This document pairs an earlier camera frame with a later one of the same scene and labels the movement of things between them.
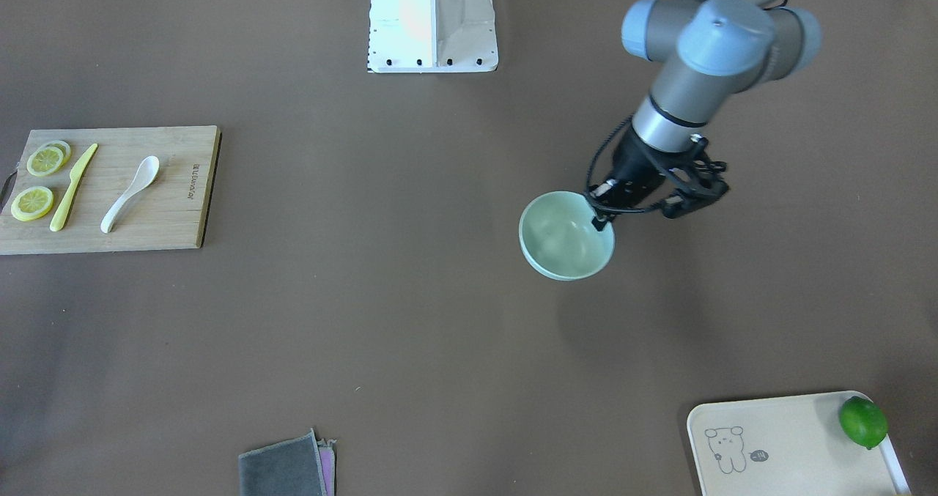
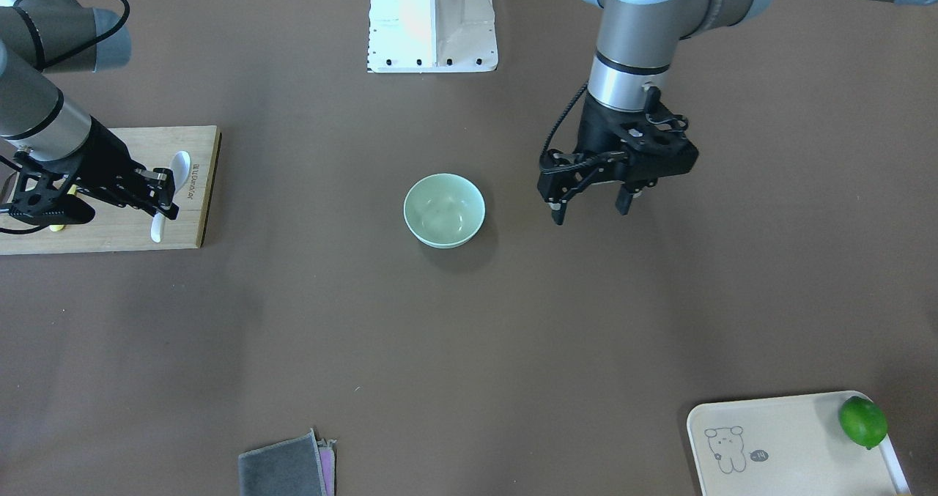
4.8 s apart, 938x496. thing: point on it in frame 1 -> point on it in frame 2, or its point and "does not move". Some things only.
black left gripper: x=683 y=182 -> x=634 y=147
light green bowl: x=559 y=239 -> x=444 y=210
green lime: x=865 y=421 does not move
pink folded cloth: x=327 y=456 does not move
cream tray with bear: x=786 y=446 does not move
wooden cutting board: x=168 y=213 does not move
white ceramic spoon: x=144 y=174 -> x=180 y=165
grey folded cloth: x=289 y=467 does not move
